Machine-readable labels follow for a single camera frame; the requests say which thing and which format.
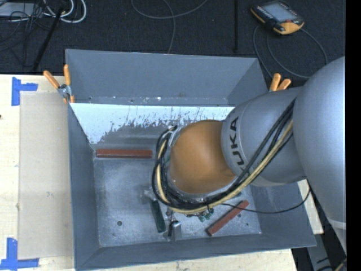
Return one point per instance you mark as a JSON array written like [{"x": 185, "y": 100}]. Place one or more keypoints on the grey metal bin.
[{"x": 127, "y": 196}]

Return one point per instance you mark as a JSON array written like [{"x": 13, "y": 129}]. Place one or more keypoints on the dark green flat block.
[{"x": 158, "y": 216}]

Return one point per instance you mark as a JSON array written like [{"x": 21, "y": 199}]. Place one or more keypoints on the pale flat board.
[{"x": 42, "y": 165}]

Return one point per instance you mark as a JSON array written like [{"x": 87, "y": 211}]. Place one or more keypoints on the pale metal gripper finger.
[
  {"x": 177, "y": 231},
  {"x": 171, "y": 229}
]

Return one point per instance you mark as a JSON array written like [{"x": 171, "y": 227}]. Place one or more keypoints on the red-brown flat block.
[
  {"x": 227, "y": 218},
  {"x": 124, "y": 153}
]

